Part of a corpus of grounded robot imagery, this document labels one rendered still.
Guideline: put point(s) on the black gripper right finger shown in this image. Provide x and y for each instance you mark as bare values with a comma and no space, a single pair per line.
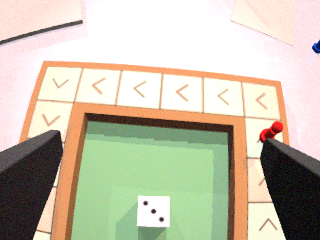
293,182

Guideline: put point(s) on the red pawn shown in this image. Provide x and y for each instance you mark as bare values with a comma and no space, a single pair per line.
271,132

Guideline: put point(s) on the orange board border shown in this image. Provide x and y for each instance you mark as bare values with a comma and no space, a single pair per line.
141,68

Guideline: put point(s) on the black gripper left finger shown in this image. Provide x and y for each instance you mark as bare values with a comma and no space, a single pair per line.
27,173

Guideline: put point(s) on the blue pawn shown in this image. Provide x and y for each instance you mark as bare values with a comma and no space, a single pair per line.
316,47

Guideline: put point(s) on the white die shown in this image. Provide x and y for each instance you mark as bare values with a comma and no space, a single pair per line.
153,211

